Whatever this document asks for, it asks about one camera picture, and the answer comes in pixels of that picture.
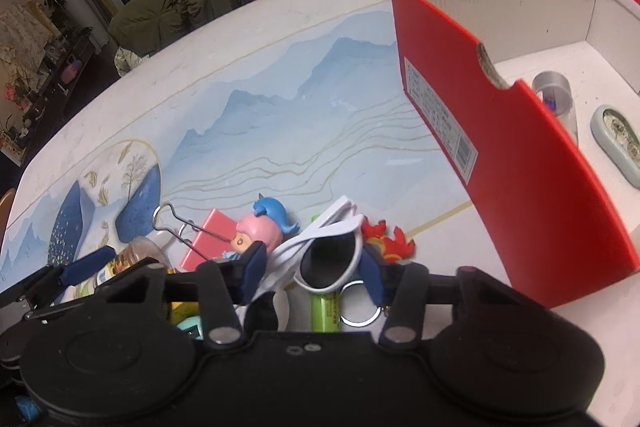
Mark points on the red cardboard box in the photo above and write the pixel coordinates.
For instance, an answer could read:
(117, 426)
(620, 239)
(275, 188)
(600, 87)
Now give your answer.
(525, 187)

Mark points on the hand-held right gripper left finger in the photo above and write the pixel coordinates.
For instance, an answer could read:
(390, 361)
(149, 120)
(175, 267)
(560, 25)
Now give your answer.
(252, 269)

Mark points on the clear jar with yellow-green label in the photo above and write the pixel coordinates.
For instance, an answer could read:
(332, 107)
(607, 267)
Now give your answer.
(137, 252)

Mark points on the small teal object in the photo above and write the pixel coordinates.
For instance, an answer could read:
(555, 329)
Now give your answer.
(192, 326)

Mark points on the olive green jacket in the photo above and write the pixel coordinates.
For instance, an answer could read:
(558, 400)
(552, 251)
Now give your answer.
(170, 7)

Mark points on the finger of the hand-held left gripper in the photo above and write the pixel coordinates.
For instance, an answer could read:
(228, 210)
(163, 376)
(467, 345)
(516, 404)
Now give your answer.
(85, 268)
(30, 307)

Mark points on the light green marker pen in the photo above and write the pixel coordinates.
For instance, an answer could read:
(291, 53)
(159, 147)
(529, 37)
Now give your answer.
(325, 312)

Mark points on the pink binder clip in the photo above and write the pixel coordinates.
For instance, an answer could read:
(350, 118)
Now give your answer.
(210, 238)

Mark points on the pale green oval case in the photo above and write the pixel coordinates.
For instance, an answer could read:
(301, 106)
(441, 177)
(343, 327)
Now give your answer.
(607, 147)

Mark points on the clear jar with silver lid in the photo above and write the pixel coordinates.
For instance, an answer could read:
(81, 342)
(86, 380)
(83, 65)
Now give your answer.
(552, 88)

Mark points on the dark cabinet with plants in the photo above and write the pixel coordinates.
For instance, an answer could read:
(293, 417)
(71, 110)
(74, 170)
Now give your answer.
(45, 87)

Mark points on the white sunglasses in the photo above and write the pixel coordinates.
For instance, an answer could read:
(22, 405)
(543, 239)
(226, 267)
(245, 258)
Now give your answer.
(327, 264)

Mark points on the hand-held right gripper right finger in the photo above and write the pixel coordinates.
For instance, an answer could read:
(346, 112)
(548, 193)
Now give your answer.
(372, 274)

